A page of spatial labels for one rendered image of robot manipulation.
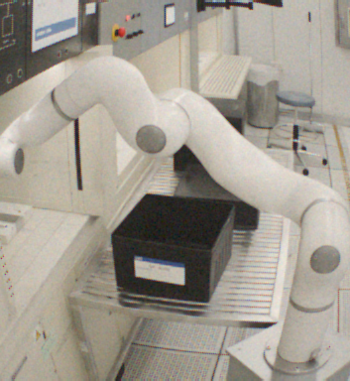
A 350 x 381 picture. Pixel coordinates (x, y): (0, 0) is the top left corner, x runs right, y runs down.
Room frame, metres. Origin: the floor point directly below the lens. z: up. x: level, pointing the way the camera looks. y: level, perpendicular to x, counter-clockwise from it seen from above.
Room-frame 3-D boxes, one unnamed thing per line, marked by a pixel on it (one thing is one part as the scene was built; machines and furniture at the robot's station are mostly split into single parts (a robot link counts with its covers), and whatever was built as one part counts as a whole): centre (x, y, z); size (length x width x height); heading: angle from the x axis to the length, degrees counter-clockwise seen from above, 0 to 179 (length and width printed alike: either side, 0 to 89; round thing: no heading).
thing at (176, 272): (1.31, 0.00, 0.85); 0.28 x 0.28 x 0.17; 72
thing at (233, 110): (2.16, -0.16, 0.89); 0.29 x 0.29 x 0.25; 79
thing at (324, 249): (0.85, -0.30, 1.07); 0.19 x 0.12 x 0.24; 165
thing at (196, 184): (1.72, -0.16, 0.83); 0.29 x 0.29 x 0.13; 78
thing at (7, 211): (1.38, 0.59, 0.89); 0.22 x 0.21 x 0.04; 77
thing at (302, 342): (0.89, -0.31, 0.85); 0.19 x 0.19 x 0.18
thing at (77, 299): (1.73, -0.13, 0.38); 1.30 x 0.60 x 0.76; 167
